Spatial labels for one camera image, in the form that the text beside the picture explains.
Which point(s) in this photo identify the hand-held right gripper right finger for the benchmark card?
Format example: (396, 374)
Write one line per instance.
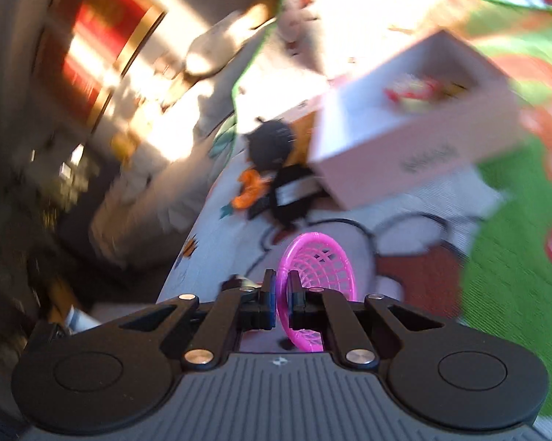
(294, 296)

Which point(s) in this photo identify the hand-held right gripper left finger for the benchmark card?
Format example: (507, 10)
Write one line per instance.
(269, 291)

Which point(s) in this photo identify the pink plastic basket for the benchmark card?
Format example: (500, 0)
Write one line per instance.
(324, 262)

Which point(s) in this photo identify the dark grey plush toy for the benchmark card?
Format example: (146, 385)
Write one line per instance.
(271, 144)

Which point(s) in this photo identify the pink cardboard box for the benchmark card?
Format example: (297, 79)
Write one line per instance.
(381, 156)

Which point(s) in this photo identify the orange tangerine toy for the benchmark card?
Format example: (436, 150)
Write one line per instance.
(248, 190)

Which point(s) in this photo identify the cream covered sofa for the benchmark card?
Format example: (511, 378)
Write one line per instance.
(165, 165)

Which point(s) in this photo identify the cartoon animal play mat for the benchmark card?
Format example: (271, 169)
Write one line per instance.
(500, 262)

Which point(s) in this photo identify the white pillow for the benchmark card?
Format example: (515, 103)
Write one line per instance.
(220, 48)

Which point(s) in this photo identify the red framed picture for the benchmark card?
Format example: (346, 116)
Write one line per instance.
(119, 9)
(80, 78)

